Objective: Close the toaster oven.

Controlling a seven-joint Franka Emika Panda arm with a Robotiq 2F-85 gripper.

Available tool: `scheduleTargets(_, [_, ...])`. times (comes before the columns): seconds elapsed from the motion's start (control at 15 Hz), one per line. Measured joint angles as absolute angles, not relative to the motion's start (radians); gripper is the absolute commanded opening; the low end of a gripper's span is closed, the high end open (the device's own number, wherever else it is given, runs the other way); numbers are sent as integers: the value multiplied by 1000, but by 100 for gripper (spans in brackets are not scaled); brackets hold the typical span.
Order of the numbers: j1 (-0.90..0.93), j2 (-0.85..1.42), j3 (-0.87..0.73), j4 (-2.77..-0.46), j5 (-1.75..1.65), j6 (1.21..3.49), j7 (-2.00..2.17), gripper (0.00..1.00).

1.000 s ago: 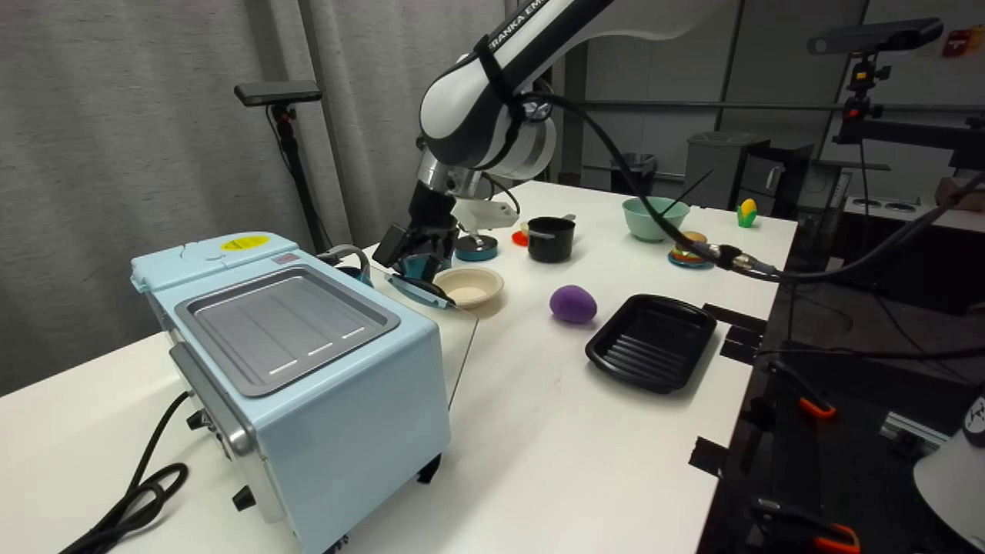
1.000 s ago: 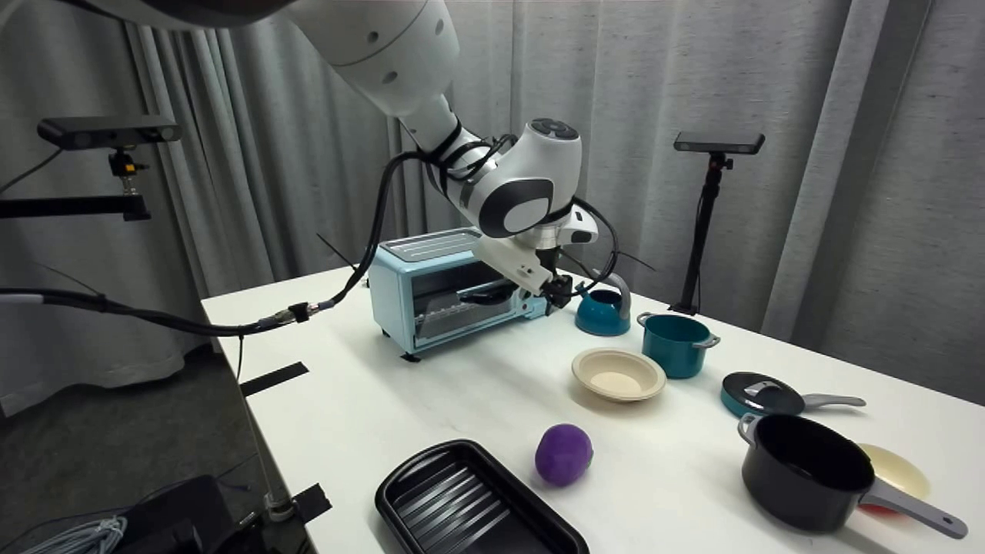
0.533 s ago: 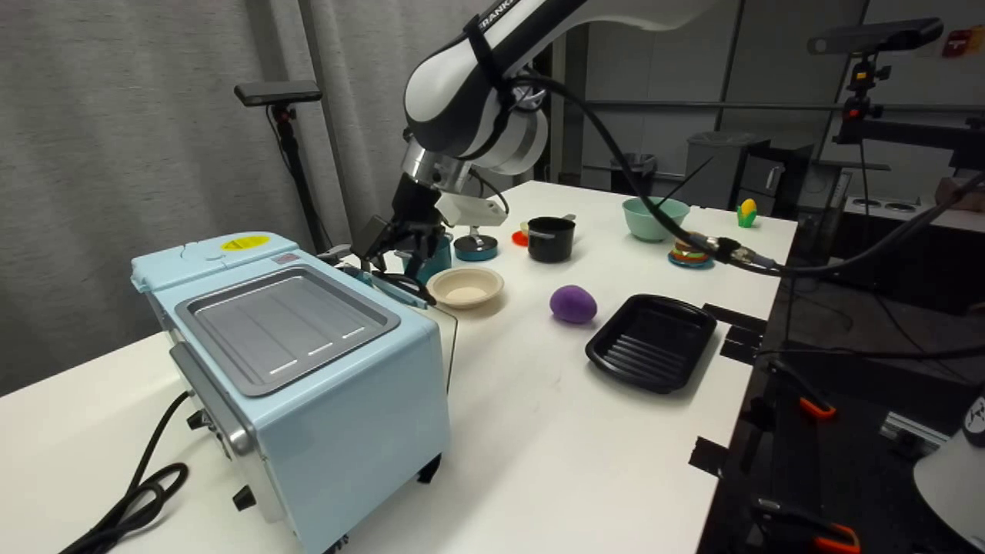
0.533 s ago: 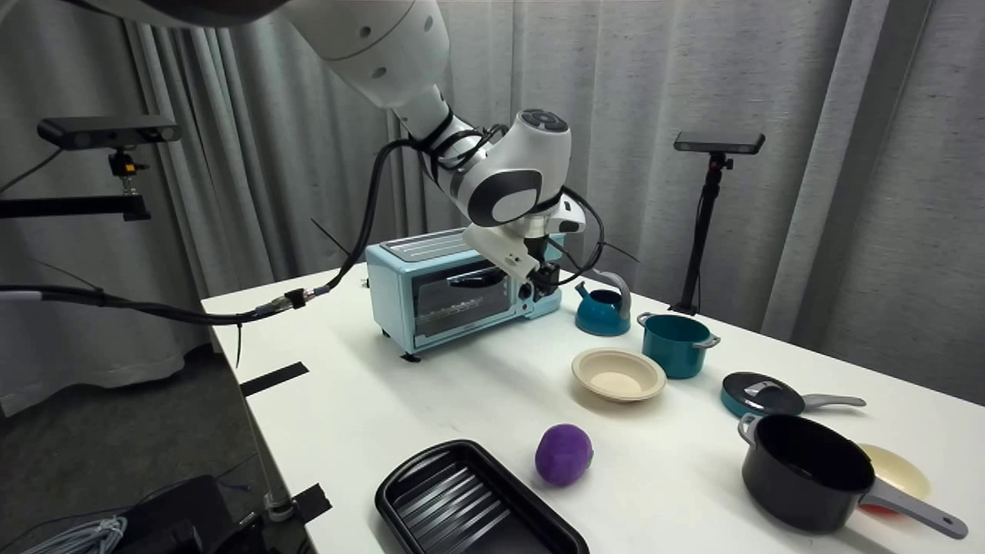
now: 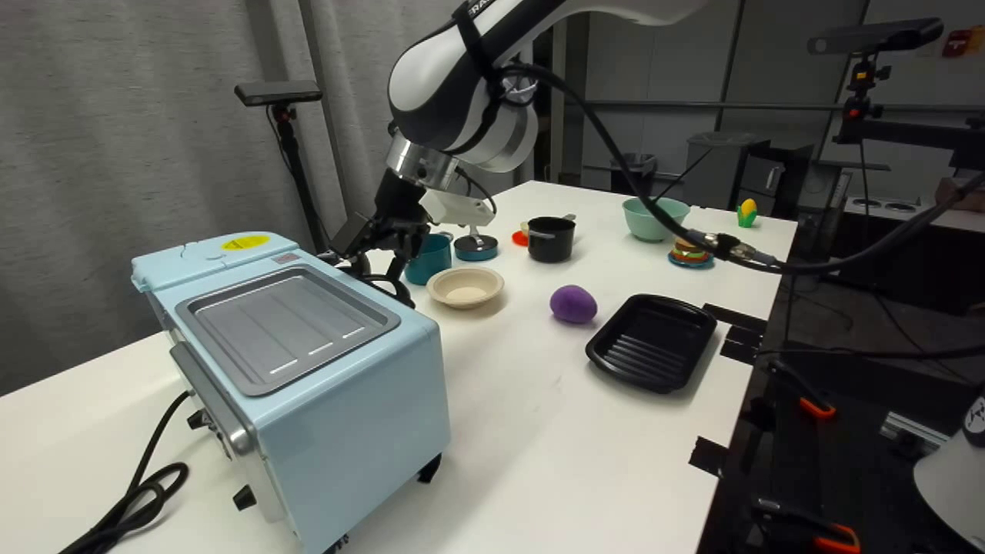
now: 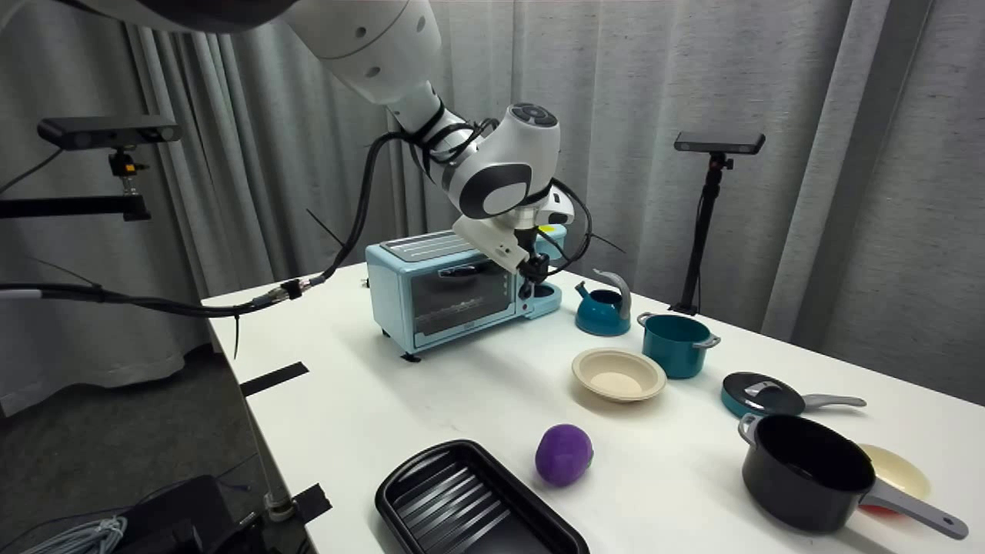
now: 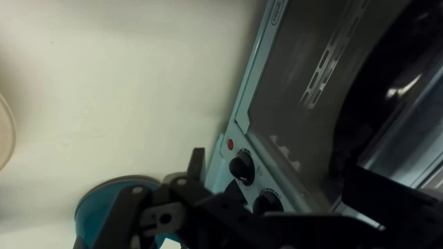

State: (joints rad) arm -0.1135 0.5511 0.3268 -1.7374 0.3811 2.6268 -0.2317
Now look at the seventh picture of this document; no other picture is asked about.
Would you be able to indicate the teal kettle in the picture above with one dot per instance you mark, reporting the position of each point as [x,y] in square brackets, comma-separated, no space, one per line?
[98,208]

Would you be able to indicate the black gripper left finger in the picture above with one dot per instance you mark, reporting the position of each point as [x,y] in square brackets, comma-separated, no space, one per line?
[124,217]

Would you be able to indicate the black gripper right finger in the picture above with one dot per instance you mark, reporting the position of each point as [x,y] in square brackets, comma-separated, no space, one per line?
[396,212]

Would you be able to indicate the light blue toaster oven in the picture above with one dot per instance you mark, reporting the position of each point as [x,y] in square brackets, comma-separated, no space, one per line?
[216,178]

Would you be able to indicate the cream bowl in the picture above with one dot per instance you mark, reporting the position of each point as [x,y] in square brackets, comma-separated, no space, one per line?
[5,134]

